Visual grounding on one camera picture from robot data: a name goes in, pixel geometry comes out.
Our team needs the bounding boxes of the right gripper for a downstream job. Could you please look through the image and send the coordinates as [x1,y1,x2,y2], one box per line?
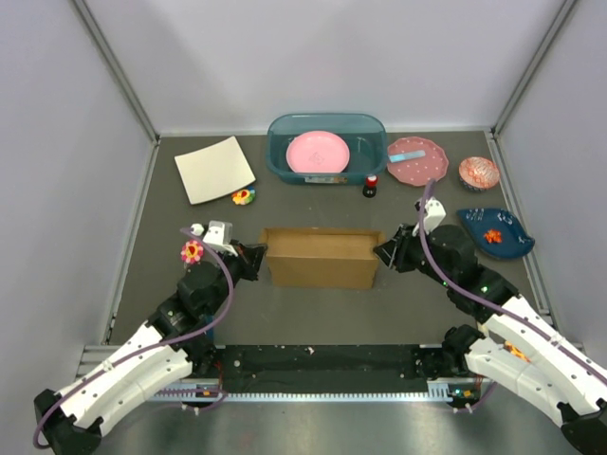
[373,222,454,287]

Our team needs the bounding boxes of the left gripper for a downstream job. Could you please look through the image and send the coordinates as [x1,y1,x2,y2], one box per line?
[206,239,268,316]

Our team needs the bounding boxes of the brown cardboard box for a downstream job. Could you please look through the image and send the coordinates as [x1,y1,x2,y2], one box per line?
[260,227,385,290]

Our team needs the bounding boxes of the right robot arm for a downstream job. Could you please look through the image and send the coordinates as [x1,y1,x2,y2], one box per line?
[374,225,606,454]

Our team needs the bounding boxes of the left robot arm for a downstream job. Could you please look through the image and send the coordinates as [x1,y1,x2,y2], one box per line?
[32,241,267,454]

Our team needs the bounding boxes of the multicolour flower toy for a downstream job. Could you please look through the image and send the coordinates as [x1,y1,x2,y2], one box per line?
[231,188,256,206]

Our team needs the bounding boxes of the red pink flower toy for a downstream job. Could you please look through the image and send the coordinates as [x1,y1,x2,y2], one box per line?
[180,240,204,265]

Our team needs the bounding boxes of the red black stamp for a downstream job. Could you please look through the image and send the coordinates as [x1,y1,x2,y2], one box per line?
[362,174,377,198]

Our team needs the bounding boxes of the pink polka dot plate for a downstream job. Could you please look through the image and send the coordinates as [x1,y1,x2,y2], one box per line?
[387,136,449,187]

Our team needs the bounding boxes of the white square plate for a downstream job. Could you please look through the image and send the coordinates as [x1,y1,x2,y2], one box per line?
[175,136,256,205]

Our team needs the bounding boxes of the blue pink spoon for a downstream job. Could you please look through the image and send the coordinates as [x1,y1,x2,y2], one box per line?
[389,150,426,164]

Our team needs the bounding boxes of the red orange candy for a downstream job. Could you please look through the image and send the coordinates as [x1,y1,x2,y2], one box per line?
[484,228,503,244]

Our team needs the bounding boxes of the dark blue leaf dish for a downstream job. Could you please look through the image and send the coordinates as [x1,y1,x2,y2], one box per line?
[456,208,535,260]

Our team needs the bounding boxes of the teal plastic basin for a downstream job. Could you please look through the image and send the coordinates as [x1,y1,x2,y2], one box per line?
[266,113,388,185]

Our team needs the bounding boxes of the pink round plate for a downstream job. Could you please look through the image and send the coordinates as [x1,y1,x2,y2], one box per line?
[285,131,350,173]

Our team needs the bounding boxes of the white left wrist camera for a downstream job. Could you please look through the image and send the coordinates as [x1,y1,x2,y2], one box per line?
[189,221,237,256]

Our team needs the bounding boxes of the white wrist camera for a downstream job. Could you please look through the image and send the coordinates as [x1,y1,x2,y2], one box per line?
[189,221,237,256]
[414,196,446,234]

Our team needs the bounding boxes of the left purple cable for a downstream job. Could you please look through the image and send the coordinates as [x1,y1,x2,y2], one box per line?
[31,226,236,450]

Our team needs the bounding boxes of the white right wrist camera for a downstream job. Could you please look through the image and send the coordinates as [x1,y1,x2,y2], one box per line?
[414,196,446,234]

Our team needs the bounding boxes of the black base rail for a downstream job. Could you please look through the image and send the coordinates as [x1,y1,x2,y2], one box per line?
[203,343,480,383]

